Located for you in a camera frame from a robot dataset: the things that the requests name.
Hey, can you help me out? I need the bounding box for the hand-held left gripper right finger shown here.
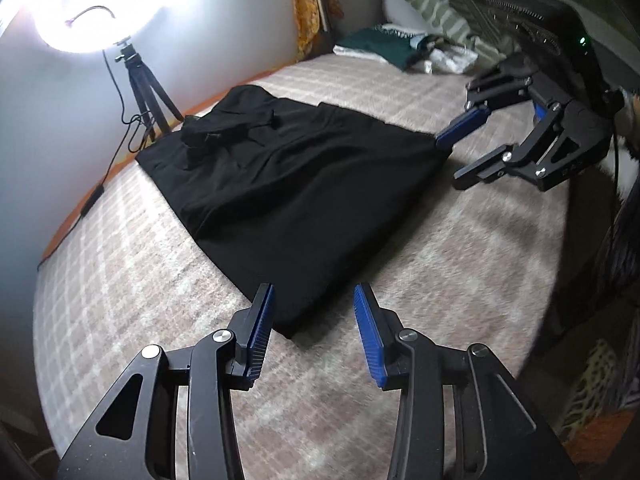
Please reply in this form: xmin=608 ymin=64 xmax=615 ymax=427
xmin=352 ymin=282 xmax=581 ymax=480

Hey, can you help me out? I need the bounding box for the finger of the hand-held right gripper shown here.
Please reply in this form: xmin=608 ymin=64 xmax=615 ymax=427
xmin=452 ymin=102 xmax=608 ymax=192
xmin=435 ymin=62 xmax=538 ymax=148

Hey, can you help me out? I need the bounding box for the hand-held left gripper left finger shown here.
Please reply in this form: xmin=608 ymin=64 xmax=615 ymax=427
xmin=57 ymin=282 xmax=277 ymax=480

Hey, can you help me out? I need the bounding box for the black t-shirt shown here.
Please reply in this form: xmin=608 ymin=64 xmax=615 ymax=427
xmin=135 ymin=85 xmax=448 ymax=341

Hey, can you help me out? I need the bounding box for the dark green garment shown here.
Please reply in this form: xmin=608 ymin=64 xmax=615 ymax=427
xmin=347 ymin=25 xmax=426 ymax=68

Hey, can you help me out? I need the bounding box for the green patterned white pillow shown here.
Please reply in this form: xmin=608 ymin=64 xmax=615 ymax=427
xmin=377 ymin=0 xmax=508 ymax=56

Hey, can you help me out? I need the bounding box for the bed with checked cover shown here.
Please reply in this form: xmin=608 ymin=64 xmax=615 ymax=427
xmin=32 ymin=52 xmax=601 ymax=480

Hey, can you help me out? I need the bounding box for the orange patterned cloth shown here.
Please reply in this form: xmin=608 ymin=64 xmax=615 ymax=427
xmin=292 ymin=0 xmax=346 ymax=61

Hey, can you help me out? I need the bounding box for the black tripod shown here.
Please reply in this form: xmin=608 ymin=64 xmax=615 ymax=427
xmin=114 ymin=40 xmax=183 ymax=136

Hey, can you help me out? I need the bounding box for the black power cable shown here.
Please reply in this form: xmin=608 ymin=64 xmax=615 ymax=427
xmin=37 ymin=50 xmax=156 ymax=271

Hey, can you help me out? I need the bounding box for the bright ring light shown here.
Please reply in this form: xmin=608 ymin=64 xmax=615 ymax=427
xmin=30 ymin=0 xmax=176 ymax=53

